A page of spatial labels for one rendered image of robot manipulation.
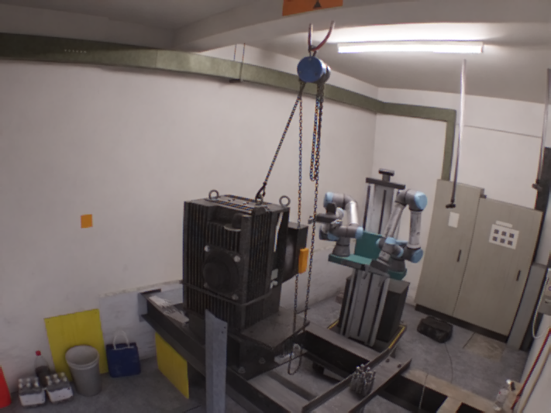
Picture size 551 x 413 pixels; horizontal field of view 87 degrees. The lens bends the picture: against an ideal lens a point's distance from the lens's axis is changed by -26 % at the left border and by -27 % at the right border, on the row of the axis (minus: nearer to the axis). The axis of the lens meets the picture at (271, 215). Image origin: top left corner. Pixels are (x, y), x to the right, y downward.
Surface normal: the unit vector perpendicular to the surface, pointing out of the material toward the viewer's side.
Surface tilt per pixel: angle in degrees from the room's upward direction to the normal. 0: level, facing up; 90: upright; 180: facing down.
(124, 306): 90
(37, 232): 90
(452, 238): 90
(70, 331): 87
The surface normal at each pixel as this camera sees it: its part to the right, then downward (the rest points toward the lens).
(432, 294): -0.72, 0.09
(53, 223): 0.69, 0.22
